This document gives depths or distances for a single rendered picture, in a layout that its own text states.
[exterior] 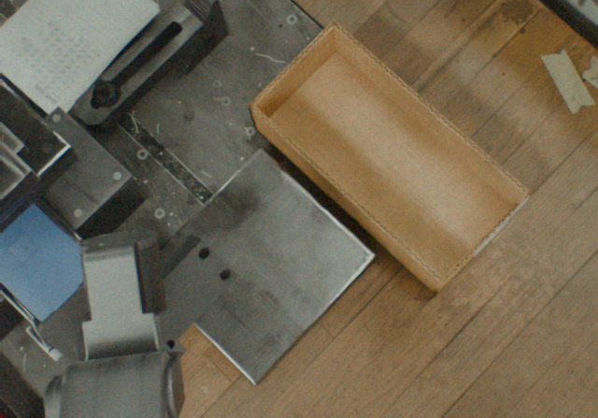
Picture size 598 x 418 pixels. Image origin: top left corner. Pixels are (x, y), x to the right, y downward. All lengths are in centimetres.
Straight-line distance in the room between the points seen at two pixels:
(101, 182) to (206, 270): 21
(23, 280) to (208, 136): 24
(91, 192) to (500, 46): 44
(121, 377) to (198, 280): 16
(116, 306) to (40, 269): 26
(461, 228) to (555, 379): 17
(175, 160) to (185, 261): 28
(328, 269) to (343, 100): 18
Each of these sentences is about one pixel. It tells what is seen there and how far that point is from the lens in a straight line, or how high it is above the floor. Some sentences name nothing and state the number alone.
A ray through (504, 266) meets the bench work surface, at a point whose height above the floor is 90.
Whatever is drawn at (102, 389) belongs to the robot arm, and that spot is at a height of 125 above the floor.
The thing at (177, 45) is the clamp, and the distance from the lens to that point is 116.
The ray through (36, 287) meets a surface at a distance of 110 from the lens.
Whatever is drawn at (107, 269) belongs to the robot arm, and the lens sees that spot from 84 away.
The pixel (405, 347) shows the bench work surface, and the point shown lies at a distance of 114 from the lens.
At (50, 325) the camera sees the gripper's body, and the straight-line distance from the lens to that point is 97.
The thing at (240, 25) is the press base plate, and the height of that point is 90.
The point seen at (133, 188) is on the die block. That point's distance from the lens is 114.
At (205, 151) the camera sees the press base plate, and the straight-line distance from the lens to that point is 120.
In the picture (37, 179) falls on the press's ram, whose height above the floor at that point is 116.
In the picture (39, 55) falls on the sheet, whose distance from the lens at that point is 121.
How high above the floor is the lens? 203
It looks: 75 degrees down
